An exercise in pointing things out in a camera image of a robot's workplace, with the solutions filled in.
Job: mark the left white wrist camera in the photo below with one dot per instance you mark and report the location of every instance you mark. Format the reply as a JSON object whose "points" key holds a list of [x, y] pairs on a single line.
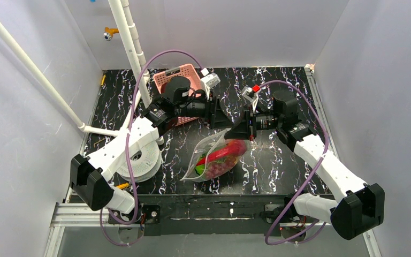
{"points": [[208, 81]]}

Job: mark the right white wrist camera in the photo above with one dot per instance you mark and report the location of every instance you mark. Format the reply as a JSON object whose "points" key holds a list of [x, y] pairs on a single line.
{"points": [[251, 94]]}

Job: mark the purple toy grapes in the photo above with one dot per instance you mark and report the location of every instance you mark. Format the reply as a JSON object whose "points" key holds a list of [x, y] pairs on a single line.
{"points": [[219, 167]]}

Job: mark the clear polka dot zip bag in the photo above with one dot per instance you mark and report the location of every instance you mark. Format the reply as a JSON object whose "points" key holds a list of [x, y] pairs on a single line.
{"points": [[207, 146]]}

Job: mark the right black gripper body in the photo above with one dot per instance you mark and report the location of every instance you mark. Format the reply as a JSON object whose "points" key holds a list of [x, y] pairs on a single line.
{"points": [[250, 123]]}

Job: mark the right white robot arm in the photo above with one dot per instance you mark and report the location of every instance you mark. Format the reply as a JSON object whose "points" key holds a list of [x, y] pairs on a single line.
{"points": [[356, 206]]}

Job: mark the white PVC pipe frame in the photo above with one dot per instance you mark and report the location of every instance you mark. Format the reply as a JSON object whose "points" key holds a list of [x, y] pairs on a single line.
{"points": [[49, 35]]}

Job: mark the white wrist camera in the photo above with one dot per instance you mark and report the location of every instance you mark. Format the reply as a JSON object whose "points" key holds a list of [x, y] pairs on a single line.
{"points": [[208, 81], [251, 94]]}

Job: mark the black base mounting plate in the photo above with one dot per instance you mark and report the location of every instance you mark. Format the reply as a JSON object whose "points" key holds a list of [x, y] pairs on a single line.
{"points": [[207, 214]]}

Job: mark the green toy vegetable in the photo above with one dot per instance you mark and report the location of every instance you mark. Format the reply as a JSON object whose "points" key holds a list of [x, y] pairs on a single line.
{"points": [[202, 165]]}

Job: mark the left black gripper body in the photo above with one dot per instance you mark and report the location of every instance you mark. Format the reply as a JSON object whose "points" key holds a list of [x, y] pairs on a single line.
{"points": [[210, 111]]}

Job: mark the orange toy faucet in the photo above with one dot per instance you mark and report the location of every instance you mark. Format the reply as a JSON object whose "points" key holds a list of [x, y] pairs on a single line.
{"points": [[109, 33]]}

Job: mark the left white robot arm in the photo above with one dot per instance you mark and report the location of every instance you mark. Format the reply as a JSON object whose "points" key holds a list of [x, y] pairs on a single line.
{"points": [[90, 175]]}

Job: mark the orange handled screwdriver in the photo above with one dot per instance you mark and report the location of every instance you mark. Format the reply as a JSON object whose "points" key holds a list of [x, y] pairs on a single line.
{"points": [[123, 186]]}

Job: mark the pink plastic basket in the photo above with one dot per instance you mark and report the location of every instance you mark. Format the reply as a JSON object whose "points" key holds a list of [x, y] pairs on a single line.
{"points": [[177, 99]]}

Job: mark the red toy chili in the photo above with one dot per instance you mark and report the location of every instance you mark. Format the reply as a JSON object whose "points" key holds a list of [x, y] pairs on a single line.
{"points": [[232, 148]]}

